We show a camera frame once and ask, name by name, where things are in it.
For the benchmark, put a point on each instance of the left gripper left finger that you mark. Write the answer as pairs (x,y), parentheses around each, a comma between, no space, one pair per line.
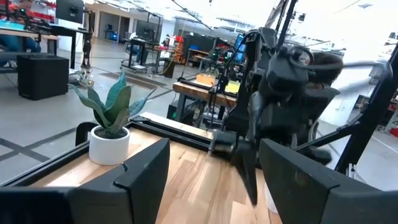
(140,186)

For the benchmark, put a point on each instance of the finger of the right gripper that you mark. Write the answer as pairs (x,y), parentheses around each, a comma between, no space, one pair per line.
(314,155)
(248,165)

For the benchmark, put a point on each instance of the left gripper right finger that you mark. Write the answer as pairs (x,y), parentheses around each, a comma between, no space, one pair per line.
(298,193)

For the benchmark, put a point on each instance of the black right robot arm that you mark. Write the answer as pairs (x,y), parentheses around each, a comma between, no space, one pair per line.
(252,62)

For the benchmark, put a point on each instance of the clear plastic container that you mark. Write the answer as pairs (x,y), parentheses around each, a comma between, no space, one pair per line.
(270,199)

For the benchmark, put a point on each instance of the white plant pot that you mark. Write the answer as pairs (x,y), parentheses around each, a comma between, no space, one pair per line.
(107,152)

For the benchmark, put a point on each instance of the yellow pad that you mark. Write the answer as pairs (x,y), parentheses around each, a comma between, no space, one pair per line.
(232,87)

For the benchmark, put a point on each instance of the black clamp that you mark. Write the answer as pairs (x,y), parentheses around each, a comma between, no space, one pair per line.
(81,130)

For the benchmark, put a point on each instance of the green snake plant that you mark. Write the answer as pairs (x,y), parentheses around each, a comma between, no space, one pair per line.
(116,109)

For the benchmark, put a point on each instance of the blue-lit monitor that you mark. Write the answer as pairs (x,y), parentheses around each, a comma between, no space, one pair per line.
(240,46)

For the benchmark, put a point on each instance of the orange box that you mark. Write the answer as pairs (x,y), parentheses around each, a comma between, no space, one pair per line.
(205,80)

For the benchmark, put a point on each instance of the wooden work table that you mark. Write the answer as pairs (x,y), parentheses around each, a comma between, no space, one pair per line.
(199,93)

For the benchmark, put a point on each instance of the cluttered background desk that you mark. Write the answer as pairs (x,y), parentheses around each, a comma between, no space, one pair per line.
(140,42)

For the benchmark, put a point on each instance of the black box cabinet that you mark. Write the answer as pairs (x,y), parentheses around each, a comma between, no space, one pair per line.
(42,77)

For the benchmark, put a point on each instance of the black-legged work table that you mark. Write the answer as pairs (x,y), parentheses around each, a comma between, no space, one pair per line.
(62,31)

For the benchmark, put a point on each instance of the black computer monitor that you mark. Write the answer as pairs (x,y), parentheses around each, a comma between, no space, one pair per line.
(70,11)

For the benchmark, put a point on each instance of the person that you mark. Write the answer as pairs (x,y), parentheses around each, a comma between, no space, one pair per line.
(15,43)

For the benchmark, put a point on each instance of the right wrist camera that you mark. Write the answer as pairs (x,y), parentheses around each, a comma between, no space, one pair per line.
(286,71)

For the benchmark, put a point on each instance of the black aluminium table frame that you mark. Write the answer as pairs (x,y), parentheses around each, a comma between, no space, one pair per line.
(174,133)

